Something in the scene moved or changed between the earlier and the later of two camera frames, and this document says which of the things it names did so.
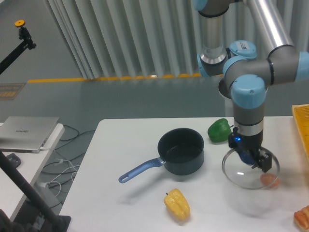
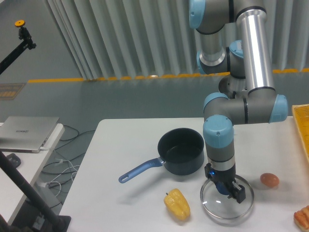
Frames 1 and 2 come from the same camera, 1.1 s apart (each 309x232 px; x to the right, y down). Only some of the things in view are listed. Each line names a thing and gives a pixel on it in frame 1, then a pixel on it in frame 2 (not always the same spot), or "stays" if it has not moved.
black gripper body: (249, 143) → (225, 181)
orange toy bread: (301, 218) stays
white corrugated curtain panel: (124, 38) stays
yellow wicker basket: (301, 114) stays
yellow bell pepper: (176, 202) stays
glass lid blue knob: (237, 169) → (220, 206)
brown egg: (270, 179) stays
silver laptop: (26, 134) stays
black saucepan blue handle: (180, 150) stays
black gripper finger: (239, 147) → (214, 180)
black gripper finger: (264, 157) → (239, 195)
